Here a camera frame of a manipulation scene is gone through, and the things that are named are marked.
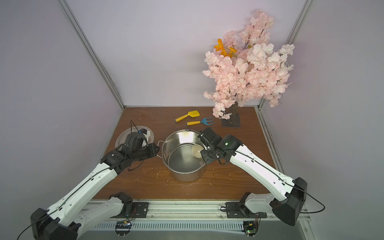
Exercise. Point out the beige plastic ladle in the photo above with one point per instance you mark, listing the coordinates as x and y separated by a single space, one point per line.
197 151

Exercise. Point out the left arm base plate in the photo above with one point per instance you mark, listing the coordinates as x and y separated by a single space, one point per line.
138 210

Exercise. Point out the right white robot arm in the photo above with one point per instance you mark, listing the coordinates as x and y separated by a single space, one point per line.
289 194

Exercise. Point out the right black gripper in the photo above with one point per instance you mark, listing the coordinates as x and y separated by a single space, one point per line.
208 147

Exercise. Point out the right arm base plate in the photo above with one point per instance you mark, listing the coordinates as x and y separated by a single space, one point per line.
236 210

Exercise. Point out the blue yellow toy rake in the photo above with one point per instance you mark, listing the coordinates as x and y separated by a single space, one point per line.
204 121

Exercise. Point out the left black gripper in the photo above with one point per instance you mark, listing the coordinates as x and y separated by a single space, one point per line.
150 150

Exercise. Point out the yellow toy shovel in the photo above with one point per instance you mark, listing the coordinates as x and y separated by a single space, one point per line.
192 114

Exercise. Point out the left circuit board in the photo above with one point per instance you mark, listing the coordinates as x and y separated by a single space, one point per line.
123 228

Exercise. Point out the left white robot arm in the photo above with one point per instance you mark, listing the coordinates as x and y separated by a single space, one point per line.
66 219

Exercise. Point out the aluminium rail frame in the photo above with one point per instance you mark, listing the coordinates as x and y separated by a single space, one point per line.
180 210

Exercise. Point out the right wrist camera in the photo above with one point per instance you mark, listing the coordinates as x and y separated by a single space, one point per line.
210 136

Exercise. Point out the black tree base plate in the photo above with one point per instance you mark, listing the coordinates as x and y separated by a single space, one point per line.
232 122

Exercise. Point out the right circuit board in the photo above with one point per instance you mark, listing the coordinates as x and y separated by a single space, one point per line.
250 228

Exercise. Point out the circuit board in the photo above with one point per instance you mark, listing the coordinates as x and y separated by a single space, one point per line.
123 228
250 228

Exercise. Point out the stainless steel pot lid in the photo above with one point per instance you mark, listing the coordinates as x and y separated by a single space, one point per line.
143 129

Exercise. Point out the pink artificial blossom tree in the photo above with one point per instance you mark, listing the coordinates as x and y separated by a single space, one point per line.
246 66

